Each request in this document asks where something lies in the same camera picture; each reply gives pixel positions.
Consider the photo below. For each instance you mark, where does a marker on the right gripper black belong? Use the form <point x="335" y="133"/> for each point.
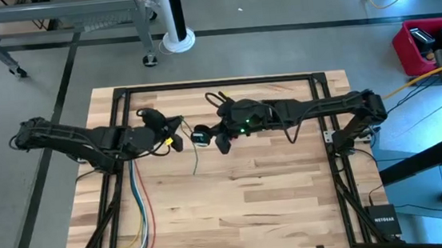
<point x="255" y="123"/>

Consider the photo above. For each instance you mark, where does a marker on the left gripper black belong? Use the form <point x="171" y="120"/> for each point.
<point x="162" y="135"/>

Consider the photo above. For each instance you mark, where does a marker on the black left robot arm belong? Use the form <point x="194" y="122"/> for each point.
<point x="65" y="137"/>

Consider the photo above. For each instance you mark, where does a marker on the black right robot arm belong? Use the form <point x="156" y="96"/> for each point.
<point x="324" y="109"/>

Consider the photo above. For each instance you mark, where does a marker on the white pole with black stripe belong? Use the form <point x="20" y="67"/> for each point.
<point x="164" y="8"/>

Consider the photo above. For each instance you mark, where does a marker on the wood top metal workbench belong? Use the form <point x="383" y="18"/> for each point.
<point x="46" y="10"/>

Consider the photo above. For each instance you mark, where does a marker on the red bin with devices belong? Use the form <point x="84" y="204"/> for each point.
<point x="405" y="51"/>

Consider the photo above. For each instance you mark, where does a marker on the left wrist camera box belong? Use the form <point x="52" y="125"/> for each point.
<point x="152" y="118"/>

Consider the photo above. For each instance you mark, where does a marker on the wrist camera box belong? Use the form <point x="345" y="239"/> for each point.
<point x="231" y="109"/>
<point x="152" y="118"/>

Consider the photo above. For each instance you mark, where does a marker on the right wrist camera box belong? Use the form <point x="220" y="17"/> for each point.
<point x="231" y="109"/>

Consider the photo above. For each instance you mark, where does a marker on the black aluminium table frame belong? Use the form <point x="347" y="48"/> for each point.
<point x="217" y="83"/>

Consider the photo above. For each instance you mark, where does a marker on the black Netgear switch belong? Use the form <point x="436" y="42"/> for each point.
<point x="384" y="222"/>

